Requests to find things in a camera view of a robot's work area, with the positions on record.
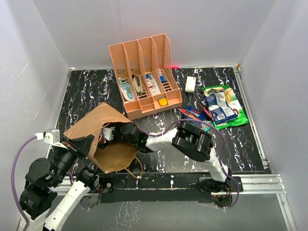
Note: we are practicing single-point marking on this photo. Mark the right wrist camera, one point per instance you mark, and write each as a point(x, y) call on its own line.
point(108, 133)

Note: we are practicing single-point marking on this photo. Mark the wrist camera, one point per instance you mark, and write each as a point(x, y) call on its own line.
point(108, 133)
point(50, 137)

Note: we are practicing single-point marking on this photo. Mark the white small box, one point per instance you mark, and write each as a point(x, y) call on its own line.
point(190, 84)

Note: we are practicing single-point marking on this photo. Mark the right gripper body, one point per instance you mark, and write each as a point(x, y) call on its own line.
point(118, 134)

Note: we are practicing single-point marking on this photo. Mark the white ruler set pack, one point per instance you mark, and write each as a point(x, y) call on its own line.
point(152, 84)

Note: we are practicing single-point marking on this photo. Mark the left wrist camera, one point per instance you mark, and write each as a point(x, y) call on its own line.
point(50, 137)

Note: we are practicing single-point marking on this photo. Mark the blue correction tape pack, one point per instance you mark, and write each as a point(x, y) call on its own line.
point(126, 90)

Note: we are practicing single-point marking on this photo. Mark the yellow sticky tape dispenser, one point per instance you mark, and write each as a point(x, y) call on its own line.
point(163, 101)

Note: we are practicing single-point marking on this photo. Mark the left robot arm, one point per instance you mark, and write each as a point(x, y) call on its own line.
point(43, 175)

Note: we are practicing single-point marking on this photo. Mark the green Chuba chips bag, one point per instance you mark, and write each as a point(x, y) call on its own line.
point(233, 102)

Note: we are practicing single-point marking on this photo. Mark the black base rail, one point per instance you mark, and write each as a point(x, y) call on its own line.
point(165, 187)

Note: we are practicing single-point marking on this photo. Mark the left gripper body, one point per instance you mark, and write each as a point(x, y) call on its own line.
point(65, 159)

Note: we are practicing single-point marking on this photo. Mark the silver stapler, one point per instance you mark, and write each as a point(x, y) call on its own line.
point(137, 82)

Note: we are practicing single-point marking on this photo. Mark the red green candy pack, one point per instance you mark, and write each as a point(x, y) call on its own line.
point(206, 126)

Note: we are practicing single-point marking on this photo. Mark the blue snack pouch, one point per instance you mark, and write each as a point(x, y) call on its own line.
point(218, 107)

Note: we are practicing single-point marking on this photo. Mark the blue biscuit pack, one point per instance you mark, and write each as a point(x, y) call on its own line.
point(190, 112)

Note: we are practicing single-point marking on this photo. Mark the pink desk organizer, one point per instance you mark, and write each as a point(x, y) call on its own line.
point(139, 57)

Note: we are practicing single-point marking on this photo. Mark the red snack pack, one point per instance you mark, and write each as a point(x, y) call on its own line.
point(206, 111)

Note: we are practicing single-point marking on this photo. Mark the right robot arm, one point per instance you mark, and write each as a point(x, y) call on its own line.
point(190, 140)

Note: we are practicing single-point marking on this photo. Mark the blue eraser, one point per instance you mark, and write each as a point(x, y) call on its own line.
point(163, 79)

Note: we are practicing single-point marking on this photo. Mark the brown paper bag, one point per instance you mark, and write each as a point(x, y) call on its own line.
point(119, 153)

